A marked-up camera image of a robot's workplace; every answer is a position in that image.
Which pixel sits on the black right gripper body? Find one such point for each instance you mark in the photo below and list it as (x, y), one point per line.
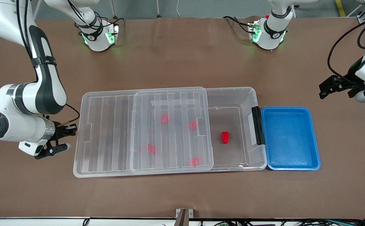
(60, 131)

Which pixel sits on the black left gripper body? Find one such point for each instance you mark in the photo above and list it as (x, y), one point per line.
(347, 82)

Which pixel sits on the clear ribbed plastic lid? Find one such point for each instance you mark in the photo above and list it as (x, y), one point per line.
(107, 135)

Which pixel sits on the red block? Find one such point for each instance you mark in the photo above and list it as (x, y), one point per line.
(193, 124)
(195, 161)
(165, 118)
(225, 137)
(151, 148)

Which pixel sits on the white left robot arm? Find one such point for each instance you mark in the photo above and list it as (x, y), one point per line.
(270, 34)

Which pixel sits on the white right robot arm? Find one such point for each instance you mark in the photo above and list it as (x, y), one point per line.
(49, 91)

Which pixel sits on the clear plastic storage box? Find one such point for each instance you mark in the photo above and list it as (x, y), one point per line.
(238, 150)

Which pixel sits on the blue plastic tray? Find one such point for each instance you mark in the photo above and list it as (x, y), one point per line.
(290, 141)

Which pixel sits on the brown table cover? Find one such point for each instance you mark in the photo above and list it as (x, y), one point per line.
(75, 194)

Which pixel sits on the grey metal post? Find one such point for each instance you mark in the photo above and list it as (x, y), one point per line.
(158, 8)
(113, 9)

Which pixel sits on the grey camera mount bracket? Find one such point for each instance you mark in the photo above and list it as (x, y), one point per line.
(184, 219)

